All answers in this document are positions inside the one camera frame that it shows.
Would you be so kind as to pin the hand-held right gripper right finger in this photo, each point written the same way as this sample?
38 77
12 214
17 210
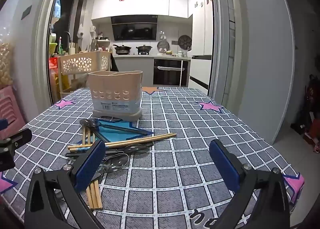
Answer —
225 166

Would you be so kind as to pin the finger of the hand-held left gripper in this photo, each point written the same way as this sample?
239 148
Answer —
17 138
3 124

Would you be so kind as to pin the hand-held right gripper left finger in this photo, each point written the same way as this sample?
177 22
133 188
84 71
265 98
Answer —
90 165

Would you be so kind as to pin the beige perforated utensil holder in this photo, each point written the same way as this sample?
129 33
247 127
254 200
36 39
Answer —
115 94

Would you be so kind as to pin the pink plastic stool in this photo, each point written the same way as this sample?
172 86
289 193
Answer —
10 111

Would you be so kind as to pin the grey checkered star tablecloth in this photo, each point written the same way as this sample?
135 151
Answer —
175 169

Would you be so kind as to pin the bag of beige snacks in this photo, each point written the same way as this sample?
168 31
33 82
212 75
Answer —
5 66

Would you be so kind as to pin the red plastic basket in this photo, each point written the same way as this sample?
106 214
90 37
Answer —
53 63

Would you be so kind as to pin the green bottle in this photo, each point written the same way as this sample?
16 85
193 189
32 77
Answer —
60 46

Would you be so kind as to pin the pile of dark red bags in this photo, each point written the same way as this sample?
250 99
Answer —
308 114

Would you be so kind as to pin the beige perforated trolley cart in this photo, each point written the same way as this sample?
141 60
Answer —
82 63

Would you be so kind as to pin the grey kitchen counter cabinets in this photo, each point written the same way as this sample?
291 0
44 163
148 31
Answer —
132 65

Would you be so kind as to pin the black kitchen faucet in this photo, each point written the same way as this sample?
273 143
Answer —
68 36

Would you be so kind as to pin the black built-in oven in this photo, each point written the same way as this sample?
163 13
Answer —
170 71

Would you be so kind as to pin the white spice rack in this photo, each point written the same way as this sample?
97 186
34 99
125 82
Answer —
101 45

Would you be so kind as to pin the black wok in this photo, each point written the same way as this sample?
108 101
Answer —
122 49

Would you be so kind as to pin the white refrigerator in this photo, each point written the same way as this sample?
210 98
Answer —
200 44

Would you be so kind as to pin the black cooking pot with lid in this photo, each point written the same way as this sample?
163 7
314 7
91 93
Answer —
144 49

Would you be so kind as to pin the dark round baking pan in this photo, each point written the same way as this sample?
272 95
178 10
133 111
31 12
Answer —
185 41

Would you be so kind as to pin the patterned round plate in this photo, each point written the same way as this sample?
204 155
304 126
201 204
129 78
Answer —
163 46

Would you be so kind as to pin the black range hood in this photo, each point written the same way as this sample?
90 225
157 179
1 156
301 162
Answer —
135 28

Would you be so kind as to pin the group of fridge magnets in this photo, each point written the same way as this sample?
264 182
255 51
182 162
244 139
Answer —
201 0

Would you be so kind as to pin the dark wall switch panel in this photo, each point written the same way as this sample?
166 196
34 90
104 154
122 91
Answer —
26 12

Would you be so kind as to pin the grey sliding door frame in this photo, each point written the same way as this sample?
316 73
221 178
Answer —
225 44

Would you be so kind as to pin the white wall cabinets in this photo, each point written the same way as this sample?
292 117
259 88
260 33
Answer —
140 4

